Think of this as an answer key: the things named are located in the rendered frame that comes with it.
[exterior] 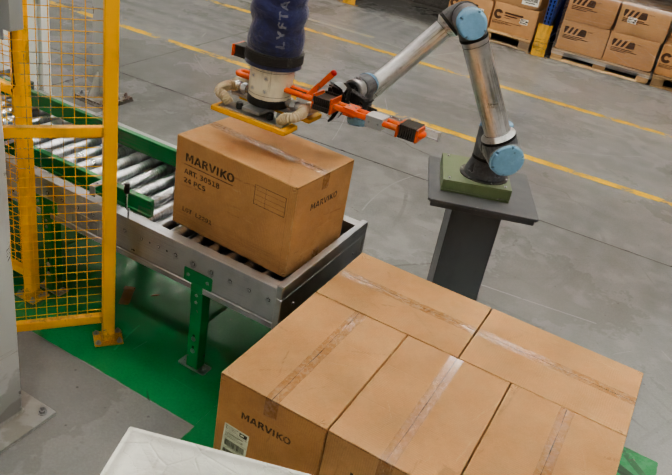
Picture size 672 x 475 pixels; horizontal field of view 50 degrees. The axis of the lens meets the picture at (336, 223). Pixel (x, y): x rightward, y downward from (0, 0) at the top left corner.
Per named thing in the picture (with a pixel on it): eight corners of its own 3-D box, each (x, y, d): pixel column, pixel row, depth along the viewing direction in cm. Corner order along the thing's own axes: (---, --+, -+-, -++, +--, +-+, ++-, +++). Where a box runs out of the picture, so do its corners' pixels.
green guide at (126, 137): (-15, 86, 397) (-16, 71, 393) (1, 83, 405) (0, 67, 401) (216, 185, 339) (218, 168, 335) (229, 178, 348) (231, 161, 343)
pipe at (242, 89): (213, 99, 279) (215, 85, 276) (250, 86, 299) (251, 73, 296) (287, 126, 267) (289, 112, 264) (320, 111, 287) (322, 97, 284)
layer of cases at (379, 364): (211, 460, 249) (220, 372, 230) (346, 325, 329) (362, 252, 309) (544, 660, 206) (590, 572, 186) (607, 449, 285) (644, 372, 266)
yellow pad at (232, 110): (210, 109, 279) (211, 97, 276) (225, 103, 287) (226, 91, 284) (283, 137, 267) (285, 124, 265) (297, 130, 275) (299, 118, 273)
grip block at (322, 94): (309, 108, 269) (311, 93, 266) (322, 103, 276) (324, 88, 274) (328, 115, 266) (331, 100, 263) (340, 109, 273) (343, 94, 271)
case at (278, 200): (172, 220, 306) (177, 133, 287) (233, 192, 337) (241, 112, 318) (284, 278, 281) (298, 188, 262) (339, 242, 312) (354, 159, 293)
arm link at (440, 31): (463, -11, 297) (339, 94, 316) (469, -5, 286) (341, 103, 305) (479, 10, 301) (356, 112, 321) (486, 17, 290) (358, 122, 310)
